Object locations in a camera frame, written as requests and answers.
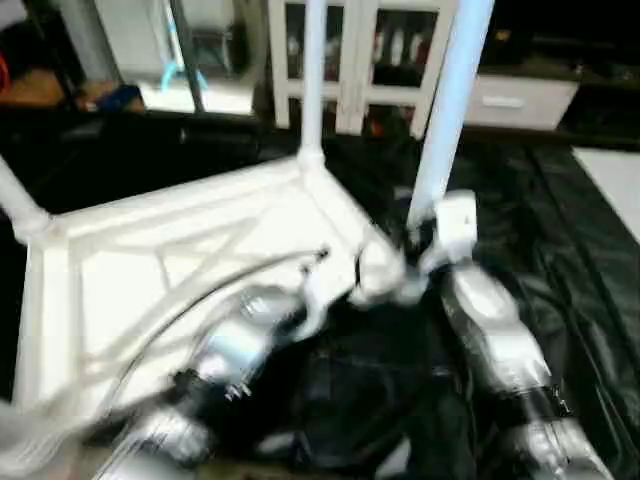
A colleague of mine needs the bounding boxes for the white plastic table leg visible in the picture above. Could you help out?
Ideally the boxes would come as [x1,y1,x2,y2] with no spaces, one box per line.
[0,155,53,243]
[295,0,331,169]
[405,0,496,233]

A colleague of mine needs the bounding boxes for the white plastic table top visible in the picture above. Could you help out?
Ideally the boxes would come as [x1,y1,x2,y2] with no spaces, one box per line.
[0,150,409,441]

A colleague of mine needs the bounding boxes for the black work mat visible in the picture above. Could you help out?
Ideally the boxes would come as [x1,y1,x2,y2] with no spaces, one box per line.
[0,105,640,476]

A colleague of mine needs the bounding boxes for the white low drawer unit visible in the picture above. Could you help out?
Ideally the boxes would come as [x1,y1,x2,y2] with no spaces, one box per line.
[462,72,583,131]

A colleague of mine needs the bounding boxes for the white glass-door cabinet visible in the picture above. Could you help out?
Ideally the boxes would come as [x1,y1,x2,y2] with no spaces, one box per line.
[265,0,461,136]

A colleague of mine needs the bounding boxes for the white sheet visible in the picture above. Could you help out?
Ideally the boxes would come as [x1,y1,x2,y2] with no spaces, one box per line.
[570,145,640,246]

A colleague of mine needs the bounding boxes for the grey metal pole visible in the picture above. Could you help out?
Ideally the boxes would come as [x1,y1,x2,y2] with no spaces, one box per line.
[170,0,207,113]

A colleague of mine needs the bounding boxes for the blue cardboard box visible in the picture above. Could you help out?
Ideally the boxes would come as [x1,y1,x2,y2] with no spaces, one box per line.
[78,82,146,113]

